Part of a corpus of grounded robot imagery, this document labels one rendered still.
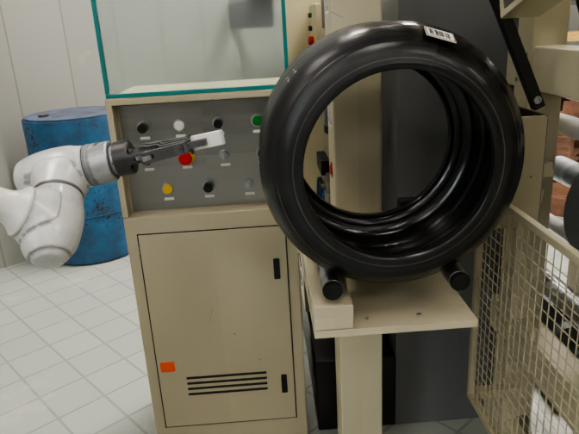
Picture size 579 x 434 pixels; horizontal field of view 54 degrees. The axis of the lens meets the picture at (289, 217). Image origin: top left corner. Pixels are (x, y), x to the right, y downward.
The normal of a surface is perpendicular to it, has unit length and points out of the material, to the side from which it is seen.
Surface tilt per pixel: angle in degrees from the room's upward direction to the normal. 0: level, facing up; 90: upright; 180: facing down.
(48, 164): 37
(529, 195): 90
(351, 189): 90
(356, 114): 90
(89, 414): 0
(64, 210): 48
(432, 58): 80
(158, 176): 90
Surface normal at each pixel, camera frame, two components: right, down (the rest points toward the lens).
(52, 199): 0.57, -0.61
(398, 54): 0.04, 0.14
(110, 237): 0.64, 0.22
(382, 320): -0.05, -0.94
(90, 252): 0.22, 0.30
